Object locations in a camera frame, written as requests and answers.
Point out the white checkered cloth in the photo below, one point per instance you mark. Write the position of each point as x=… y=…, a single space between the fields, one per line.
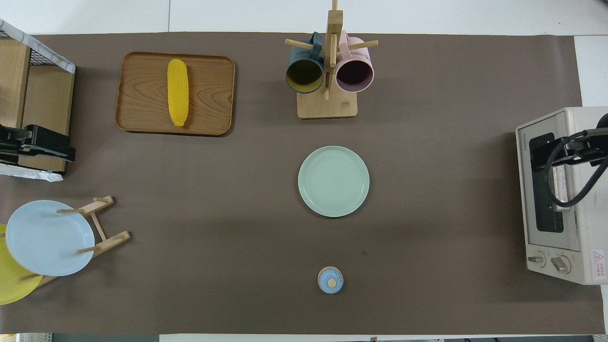
x=47 y=50

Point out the pale green ceramic plate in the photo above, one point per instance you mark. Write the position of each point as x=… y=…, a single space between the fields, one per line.
x=333 y=181

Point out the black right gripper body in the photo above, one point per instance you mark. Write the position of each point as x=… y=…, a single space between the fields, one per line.
x=591 y=147

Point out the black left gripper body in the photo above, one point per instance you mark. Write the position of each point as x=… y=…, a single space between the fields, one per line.
x=12 y=145

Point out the pink mug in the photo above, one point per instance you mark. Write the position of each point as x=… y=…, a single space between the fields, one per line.
x=355 y=73

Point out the wooden plate rack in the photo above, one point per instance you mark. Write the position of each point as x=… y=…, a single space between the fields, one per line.
x=109 y=240

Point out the dark teal mug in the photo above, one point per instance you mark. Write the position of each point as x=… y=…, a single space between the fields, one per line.
x=304 y=76

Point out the yellow corn cob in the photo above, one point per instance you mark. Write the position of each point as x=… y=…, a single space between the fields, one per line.
x=178 y=92

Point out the brown table mat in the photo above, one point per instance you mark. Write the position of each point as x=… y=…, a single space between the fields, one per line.
x=237 y=213

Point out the wooden mug tree stand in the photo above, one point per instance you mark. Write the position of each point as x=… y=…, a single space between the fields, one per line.
x=327 y=107

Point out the yellow plate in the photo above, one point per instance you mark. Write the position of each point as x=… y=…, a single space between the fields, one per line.
x=9 y=285

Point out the light blue plate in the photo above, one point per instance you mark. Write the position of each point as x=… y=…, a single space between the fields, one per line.
x=47 y=237

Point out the wooden serving tray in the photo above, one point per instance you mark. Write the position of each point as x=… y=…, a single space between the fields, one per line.
x=213 y=95

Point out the small blue bell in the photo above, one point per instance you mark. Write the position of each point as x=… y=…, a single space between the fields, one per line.
x=330 y=280

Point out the white toaster oven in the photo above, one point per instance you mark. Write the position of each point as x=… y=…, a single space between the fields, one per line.
x=582 y=237

